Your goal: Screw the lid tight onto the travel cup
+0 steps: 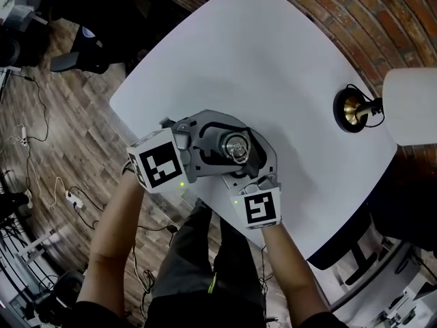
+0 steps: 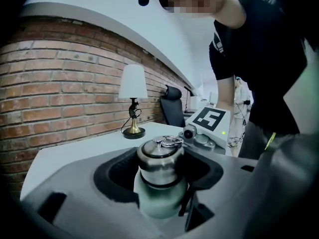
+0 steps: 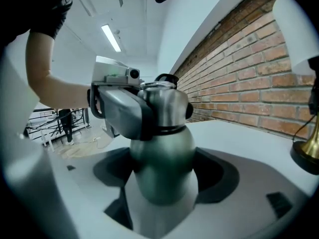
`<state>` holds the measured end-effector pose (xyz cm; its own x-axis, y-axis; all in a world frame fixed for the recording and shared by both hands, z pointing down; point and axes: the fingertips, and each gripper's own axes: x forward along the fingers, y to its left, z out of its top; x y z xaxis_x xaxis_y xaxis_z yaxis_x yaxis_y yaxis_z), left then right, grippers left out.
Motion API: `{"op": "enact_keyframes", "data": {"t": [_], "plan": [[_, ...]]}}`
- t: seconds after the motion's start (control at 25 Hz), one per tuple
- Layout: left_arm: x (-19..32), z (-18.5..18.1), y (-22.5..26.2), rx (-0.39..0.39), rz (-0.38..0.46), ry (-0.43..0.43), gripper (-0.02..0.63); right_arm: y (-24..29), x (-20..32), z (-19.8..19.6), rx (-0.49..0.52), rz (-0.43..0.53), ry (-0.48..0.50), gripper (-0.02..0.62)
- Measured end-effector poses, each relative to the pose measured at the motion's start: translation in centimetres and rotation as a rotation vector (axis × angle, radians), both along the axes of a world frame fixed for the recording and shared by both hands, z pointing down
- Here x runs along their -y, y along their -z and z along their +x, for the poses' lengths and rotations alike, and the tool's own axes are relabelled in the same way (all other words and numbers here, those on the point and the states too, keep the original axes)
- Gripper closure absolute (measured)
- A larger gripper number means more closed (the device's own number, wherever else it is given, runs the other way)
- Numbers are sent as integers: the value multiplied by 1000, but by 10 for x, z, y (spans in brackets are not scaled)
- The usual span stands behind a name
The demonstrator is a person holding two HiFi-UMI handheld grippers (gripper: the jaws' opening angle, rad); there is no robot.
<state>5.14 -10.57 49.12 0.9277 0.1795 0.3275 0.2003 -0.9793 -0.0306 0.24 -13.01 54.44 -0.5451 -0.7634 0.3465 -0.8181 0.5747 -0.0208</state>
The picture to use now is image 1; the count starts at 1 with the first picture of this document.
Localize person's black shirt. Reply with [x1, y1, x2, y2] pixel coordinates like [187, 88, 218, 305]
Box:
[73, 297, 351, 328]

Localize person's left forearm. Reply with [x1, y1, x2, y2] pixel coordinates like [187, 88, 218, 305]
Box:
[76, 172, 147, 317]

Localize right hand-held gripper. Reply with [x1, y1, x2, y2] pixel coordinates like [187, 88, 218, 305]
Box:
[221, 128, 283, 231]

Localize person's right forearm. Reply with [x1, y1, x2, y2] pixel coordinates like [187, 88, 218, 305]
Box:
[261, 222, 331, 320]

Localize black cable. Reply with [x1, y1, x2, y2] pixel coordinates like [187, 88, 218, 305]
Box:
[13, 72, 51, 143]
[68, 189, 103, 230]

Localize white shade brass table lamp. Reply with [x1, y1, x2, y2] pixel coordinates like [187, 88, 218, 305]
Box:
[333, 67, 437, 146]

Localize white cable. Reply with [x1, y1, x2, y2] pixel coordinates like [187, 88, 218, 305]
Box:
[8, 124, 66, 208]

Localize person's grey trousers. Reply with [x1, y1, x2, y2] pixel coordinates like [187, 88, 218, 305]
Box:
[150, 198, 268, 328]

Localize white round plate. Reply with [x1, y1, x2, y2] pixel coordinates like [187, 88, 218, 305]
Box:
[81, 25, 104, 47]

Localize wide black office chair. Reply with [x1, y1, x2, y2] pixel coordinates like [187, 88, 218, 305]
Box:
[307, 145, 437, 273]

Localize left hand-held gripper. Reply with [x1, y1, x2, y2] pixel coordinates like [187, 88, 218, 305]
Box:
[126, 109, 255, 194]

